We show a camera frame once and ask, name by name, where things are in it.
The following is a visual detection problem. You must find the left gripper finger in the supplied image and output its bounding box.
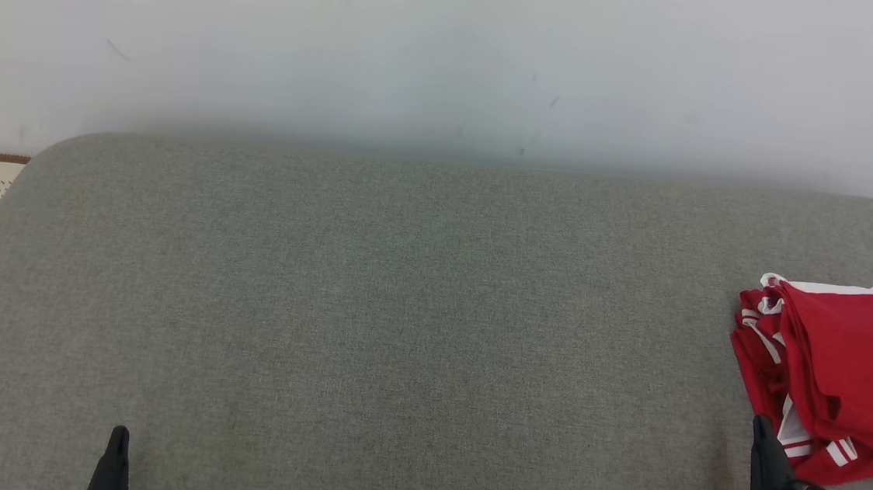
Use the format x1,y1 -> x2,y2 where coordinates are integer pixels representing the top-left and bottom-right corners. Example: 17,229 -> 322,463
85,424 -> 134,490

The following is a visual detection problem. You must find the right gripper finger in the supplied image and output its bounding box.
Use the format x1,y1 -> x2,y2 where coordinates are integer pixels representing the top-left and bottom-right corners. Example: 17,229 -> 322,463
747,414 -> 802,490

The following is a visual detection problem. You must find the red basketball jersey number 23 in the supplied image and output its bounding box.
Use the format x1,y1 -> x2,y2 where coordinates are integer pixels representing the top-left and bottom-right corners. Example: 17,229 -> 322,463
720,270 -> 873,490

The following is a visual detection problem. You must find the grey fabric sofa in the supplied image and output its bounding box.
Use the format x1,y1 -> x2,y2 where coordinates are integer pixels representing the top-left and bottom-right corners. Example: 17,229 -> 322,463
0,123 -> 873,490

